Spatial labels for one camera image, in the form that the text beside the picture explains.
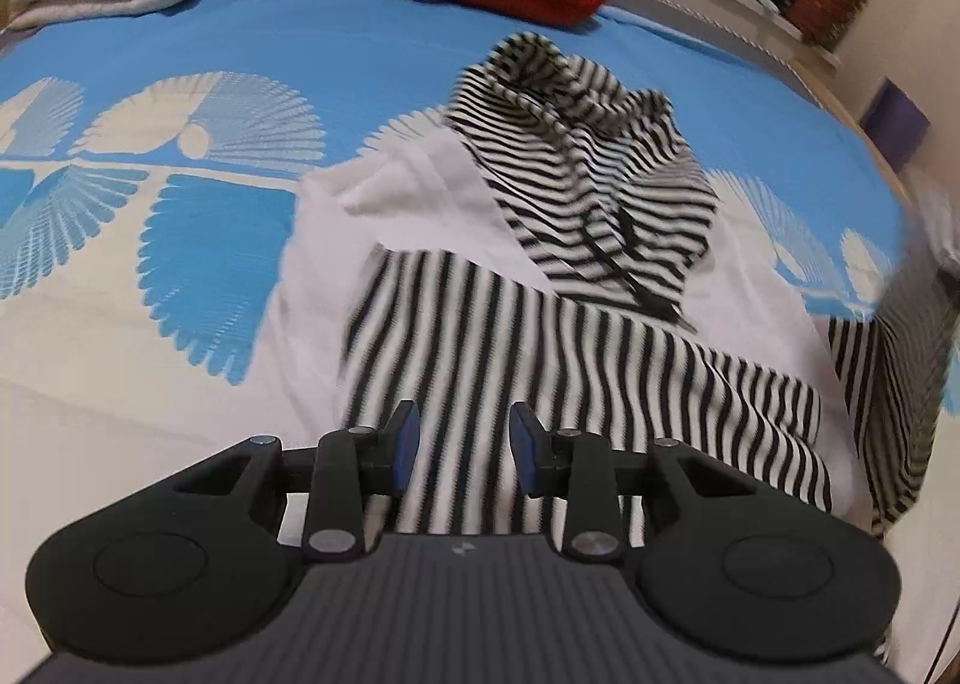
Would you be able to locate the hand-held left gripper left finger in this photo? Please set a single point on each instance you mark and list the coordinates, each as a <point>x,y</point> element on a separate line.
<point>405,445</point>

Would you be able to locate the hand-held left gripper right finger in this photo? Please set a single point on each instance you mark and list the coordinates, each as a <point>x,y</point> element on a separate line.
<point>523,451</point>

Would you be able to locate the black and white striped hoodie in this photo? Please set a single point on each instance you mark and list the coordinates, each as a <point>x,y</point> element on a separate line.
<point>600,204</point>

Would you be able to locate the blue and white patterned bedsheet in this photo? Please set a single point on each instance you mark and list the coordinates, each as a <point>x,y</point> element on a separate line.
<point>187,226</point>

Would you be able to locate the purple box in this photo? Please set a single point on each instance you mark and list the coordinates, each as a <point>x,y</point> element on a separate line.
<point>896,118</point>

